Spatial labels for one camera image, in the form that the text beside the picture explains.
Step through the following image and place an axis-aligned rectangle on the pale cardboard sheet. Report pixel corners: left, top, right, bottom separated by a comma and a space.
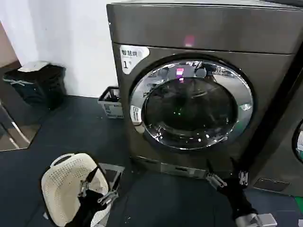
18, 61, 51, 73

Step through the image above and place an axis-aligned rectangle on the black lined waste bin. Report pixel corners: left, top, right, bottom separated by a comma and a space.
2, 61, 68, 111

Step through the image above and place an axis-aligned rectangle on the small grey plastic basket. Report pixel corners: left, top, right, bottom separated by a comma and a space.
98, 86, 125, 119

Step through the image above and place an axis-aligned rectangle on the grey dryer with partly seen door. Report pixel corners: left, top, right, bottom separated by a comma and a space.
248, 70, 303, 197

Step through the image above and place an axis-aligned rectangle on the cream perforated laundry basket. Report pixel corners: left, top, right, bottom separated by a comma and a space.
41, 152, 110, 227

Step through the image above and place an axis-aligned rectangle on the small white door sticker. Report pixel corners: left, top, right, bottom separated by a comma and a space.
130, 105, 143, 126

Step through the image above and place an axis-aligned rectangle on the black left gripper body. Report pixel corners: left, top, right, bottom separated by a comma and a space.
77, 188, 105, 227

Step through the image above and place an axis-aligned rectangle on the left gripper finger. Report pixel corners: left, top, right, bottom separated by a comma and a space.
79, 165, 101, 197
98, 169, 124, 206

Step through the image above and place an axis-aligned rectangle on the glossy brown panel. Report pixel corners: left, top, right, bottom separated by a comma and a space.
0, 20, 41, 152

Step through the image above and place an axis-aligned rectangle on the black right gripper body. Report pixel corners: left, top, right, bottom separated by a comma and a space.
223, 177, 258, 219

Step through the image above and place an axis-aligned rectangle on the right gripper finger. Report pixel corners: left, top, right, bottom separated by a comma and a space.
206, 160, 227, 189
231, 157, 250, 189

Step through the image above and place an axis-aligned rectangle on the white label sticker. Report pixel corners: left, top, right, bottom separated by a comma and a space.
119, 45, 151, 70

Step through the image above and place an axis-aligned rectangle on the grey front-loading dryer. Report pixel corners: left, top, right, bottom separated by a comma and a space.
106, 2, 303, 188

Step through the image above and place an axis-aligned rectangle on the round glass dryer door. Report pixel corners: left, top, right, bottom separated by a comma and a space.
129, 53, 255, 151

